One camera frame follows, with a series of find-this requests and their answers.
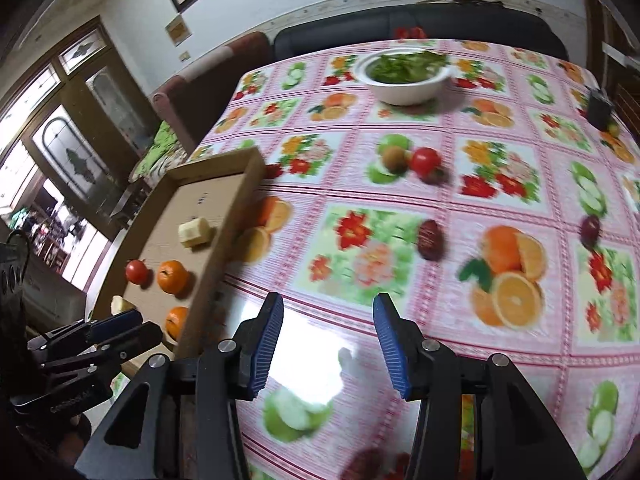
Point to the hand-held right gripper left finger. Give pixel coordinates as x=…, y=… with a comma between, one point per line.
x=265, y=347

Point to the floral printed tablecloth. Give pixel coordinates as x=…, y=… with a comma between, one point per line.
x=375, y=200

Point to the small red tomato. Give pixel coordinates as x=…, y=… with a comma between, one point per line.
x=137, y=271

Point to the brown armchair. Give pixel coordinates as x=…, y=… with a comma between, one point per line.
x=200, y=95

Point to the orange mandarin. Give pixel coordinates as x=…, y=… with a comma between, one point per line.
x=172, y=276
x=176, y=322

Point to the wooden glass door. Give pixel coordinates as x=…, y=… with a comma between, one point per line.
x=75, y=125

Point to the red plastic bag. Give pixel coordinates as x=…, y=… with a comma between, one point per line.
x=410, y=33

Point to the brown kiwi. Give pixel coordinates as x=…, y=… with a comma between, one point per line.
x=121, y=305
x=395, y=160

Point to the black sofa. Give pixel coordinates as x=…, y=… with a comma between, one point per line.
x=450, y=22

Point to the green patterned blanket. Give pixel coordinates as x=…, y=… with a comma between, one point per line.
x=157, y=152

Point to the small wall poster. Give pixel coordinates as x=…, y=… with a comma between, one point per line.
x=178, y=30

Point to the green grape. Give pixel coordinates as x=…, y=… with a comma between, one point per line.
x=613, y=128

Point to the white bowl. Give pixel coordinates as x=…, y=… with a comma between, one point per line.
x=405, y=92

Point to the dark red plum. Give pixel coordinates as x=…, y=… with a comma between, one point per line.
x=430, y=240

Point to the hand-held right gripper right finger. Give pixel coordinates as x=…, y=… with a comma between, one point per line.
x=392, y=347

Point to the large red tomato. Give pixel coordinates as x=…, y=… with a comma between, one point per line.
x=425, y=161

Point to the black cup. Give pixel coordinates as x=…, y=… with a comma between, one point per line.
x=598, y=106

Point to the dark purple plum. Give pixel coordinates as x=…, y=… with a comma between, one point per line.
x=590, y=230

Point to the cardboard box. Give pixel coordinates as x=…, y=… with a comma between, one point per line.
x=165, y=240

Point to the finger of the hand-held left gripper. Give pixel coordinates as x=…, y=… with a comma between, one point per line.
x=115, y=322
x=132, y=342

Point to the green leafy vegetables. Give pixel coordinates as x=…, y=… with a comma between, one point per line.
x=407, y=66

